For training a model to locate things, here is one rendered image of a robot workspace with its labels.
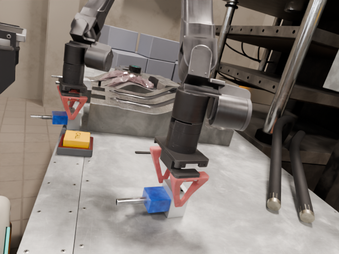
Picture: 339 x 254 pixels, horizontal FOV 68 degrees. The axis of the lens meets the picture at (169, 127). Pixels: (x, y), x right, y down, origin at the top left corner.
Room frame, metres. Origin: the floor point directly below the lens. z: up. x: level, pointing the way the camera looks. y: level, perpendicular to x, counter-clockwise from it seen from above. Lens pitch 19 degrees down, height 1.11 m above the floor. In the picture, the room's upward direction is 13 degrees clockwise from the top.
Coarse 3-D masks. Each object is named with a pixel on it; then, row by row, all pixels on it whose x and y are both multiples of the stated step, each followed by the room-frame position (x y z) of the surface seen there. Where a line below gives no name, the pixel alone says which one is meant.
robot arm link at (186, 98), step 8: (184, 88) 0.41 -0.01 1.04; (192, 88) 0.41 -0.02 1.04; (200, 88) 0.42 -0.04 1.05; (208, 88) 0.42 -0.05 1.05; (176, 96) 0.41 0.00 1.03; (184, 96) 0.39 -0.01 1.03; (192, 96) 0.39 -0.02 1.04; (200, 96) 0.39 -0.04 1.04; (208, 96) 0.41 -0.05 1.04; (216, 96) 0.40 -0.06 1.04; (176, 104) 0.40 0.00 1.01; (184, 104) 0.39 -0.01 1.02; (192, 104) 0.39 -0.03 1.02; (200, 104) 0.39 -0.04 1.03; (208, 104) 0.44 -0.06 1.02; (216, 104) 0.40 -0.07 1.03; (176, 112) 0.40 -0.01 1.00; (184, 112) 0.39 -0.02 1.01; (192, 112) 0.39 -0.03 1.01; (200, 112) 0.40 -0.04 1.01; (208, 112) 0.42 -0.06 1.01; (184, 120) 0.39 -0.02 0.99; (192, 120) 0.39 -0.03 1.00; (200, 120) 0.40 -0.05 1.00
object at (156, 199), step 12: (168, 180) 0.43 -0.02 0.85; (144, 192) 0.40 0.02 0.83; (156, 192) 0.40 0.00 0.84; (168, 192) 0.41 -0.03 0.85; (180, 192) 0.40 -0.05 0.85; (120, 204) 0.37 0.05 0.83; (144, 204) 0.39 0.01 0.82; (156, 204) 0.38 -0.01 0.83; (168, 204) 0.39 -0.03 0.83; (168, 216) 0.39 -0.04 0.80; (180, 216) 0.40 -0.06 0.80
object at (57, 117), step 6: (72, 108) 0.71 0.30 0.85; (54, 114) 0.66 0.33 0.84; (60, 114) 0.67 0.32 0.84; (66, 114) 0.69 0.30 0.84; (78, 114) 0.69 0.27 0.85; (54, 120) 0.66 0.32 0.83; (60, 120) 0.67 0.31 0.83; (66, 120) 0.68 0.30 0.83; (72, 120) 0.68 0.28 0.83; (78, 120) 0.69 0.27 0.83; (66, 126) 0.69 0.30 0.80; (72, 126) 0.68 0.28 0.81; (78, 126) 0.69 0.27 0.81
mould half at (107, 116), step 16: (112, 96) 0.83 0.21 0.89; (128, 96) 0.90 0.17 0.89; (144, 96) 0.97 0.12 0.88; (160, 96) 0.94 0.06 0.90; (96, 112) 0.70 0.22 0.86; (112, 112) 0.72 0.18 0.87; (128, 112) 0.74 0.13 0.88; (144, 112) 0.75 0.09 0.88; (160, 112) 0.78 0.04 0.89; (96, 128) 0.71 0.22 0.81; (112, 128) 0.72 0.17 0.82; (128, 128) 0.74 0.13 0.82; (144, 128) 0.75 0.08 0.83; (160, 128) 0.77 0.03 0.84; (208, 128) 0.83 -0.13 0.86; (224, 128) 0.87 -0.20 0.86; (224, 144) 0.85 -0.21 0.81
